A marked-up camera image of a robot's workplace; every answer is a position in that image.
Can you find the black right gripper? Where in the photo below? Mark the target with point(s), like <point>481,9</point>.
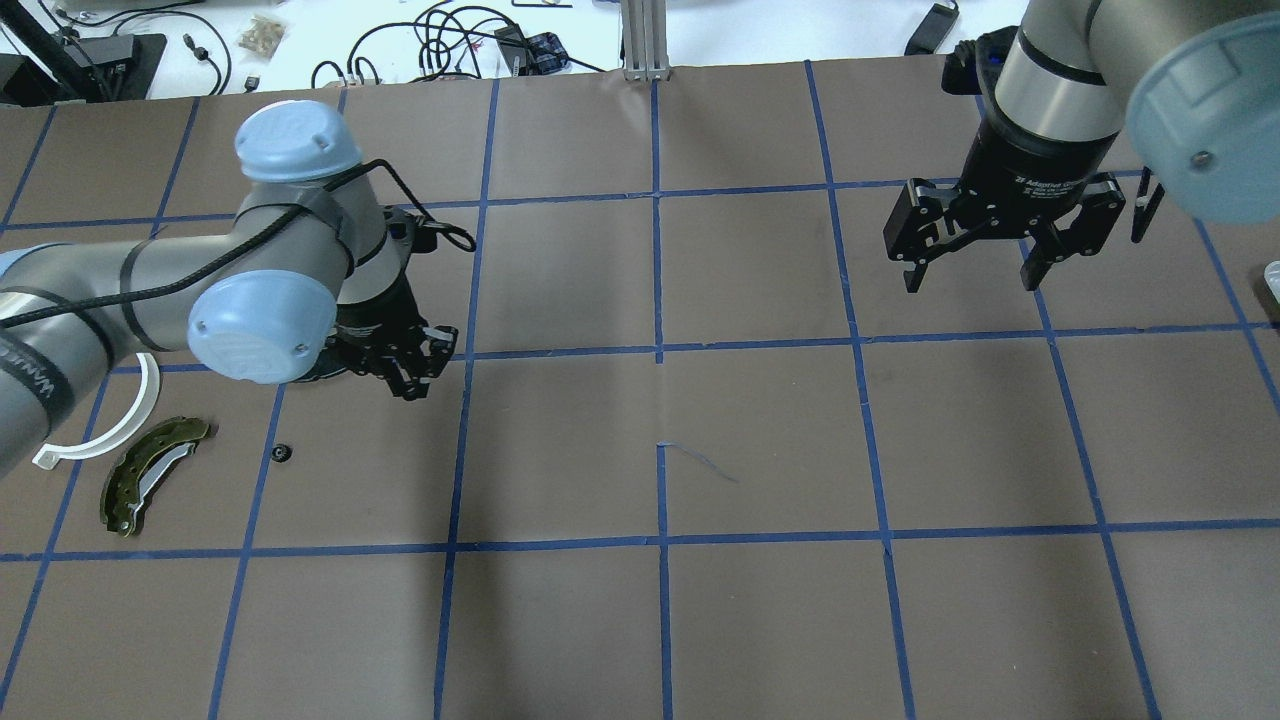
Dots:
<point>1035,164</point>

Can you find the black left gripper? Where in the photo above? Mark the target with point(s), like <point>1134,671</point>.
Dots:
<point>372,326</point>

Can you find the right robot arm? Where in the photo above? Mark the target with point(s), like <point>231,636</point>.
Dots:
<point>1191,84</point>

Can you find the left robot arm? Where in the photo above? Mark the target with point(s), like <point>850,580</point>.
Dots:
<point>312,267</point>

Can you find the black power adapter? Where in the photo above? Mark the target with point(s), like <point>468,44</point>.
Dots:
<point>935,26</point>

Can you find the olive green brake shoe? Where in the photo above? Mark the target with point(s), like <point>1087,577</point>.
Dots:
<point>141,468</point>

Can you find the bag of small parts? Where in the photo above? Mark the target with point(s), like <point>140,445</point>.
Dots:
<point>262,36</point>

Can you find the black monitor stand base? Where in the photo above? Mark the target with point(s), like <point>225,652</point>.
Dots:
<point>118,68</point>

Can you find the aluminium frame post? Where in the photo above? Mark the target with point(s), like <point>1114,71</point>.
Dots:
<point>644,40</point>

